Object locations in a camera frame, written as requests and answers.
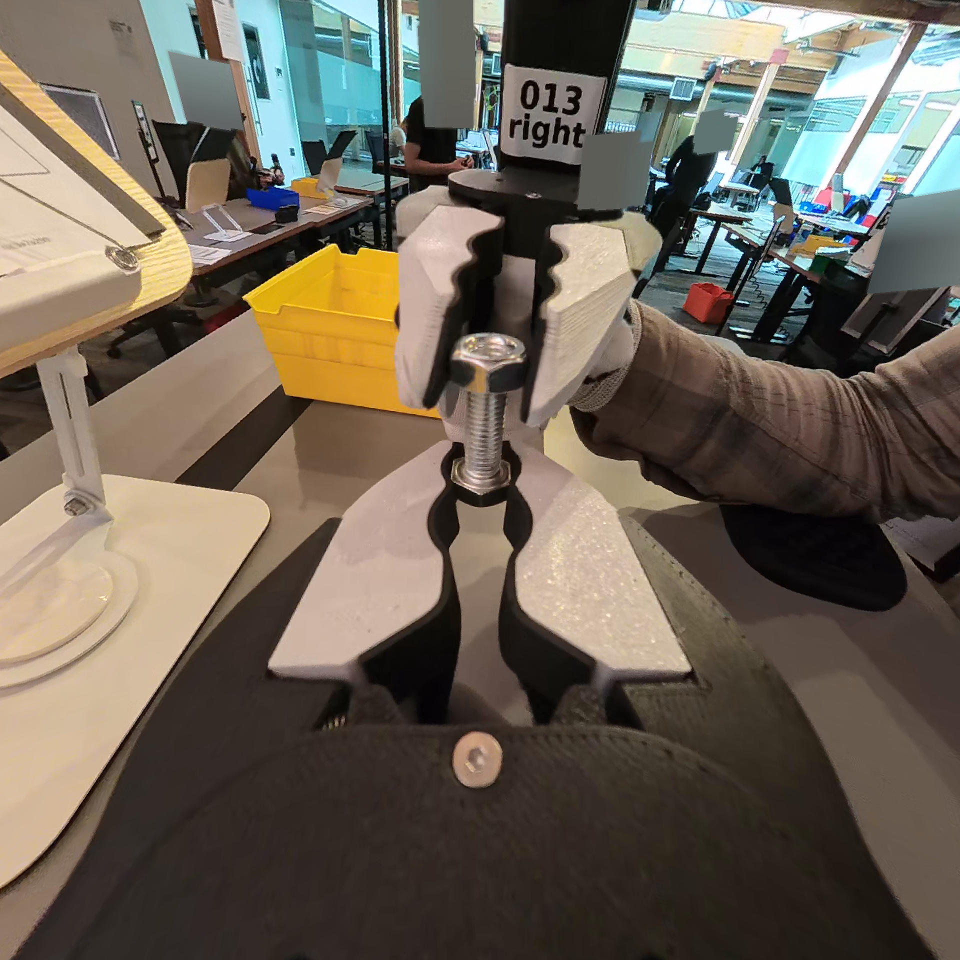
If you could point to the printed instruction sheet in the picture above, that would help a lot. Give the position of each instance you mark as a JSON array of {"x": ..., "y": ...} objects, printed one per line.
[{"x": 38, "y": 225}]

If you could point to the silver hex bolt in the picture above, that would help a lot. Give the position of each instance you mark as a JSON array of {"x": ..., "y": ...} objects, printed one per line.
[{"x": 488, "y": 363}]

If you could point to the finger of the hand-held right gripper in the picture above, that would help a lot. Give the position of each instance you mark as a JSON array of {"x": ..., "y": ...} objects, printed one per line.
[
  {"x": 428, "y": 300},
  {"x": 585, "y": 315}
]

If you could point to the person's right forearm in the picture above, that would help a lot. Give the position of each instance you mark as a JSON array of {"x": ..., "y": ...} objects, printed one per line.
[{"x": 780, "y": 420}]

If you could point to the blue box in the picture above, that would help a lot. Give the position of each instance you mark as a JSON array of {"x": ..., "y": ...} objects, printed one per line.
[{"x": 273, "y": 197}]

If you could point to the wooden document stand white base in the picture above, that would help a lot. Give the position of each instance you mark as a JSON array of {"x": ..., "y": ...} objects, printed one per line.
[{"x": 150, "y": 600}]

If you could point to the black backing board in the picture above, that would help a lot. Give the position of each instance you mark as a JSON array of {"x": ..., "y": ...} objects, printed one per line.
[{"x": 90, "y": 158}]

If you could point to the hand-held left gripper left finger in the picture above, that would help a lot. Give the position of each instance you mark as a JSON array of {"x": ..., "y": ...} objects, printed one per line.
[{"x": 368, "y": 585}]

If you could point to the silver hex nut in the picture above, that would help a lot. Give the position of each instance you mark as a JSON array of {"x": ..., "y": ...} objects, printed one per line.
[{"x": 482, "y": 479}]

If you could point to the person's right hand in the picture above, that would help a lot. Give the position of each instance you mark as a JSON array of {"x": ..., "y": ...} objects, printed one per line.
[{"x": 618, "y": 360}]

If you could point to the yellow plastic bin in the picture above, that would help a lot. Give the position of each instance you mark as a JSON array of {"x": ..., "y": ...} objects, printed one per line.
[{"x": 323, "y": 338}]

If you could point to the background office desk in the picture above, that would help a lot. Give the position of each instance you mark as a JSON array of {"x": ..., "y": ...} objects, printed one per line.
[{"x": 255, "y": 236}]

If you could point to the red bin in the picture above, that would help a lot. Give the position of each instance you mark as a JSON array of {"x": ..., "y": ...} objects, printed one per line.
[{"x": 708, "y": 302}]

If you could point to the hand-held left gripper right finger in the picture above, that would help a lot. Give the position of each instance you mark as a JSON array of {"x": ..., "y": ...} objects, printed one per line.
[{"x": 585, "y": 585}]

